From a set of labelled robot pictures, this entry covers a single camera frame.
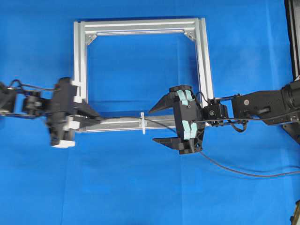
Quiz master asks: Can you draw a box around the black rail at right edge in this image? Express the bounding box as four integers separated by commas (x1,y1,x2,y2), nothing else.
285,0,300,81

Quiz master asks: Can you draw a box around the dark object bottom right corner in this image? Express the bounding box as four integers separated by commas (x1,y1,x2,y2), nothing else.
290,200,300,225

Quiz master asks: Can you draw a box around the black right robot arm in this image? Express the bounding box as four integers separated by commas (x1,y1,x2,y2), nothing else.
150,81,300,154

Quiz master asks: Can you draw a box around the white string loop holder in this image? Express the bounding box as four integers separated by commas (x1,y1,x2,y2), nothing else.
140,112,147,135

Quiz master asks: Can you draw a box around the blue cloth mat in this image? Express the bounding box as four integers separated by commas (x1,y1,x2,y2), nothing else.
0,0,300,225

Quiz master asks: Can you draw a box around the black wire with metal plug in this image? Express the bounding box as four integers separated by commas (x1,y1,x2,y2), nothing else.
100,116,300,178

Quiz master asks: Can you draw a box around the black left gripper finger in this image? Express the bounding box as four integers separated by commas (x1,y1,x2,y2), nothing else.
76,100,103,120
71,117,104,128

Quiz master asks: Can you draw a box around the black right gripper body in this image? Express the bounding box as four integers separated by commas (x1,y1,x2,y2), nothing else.
169,85,205,154

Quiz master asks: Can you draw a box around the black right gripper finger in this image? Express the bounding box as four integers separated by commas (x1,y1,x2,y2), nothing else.
149,93,175,113
152,137,182,150

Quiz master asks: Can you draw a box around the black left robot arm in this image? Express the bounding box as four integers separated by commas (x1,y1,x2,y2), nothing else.
0,77,104,148

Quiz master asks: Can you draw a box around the aluminium extrusion frame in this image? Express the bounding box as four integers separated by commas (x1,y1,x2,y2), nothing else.
74,18,214,133

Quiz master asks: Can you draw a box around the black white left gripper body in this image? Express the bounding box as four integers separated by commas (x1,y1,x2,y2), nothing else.
46,77,82,148

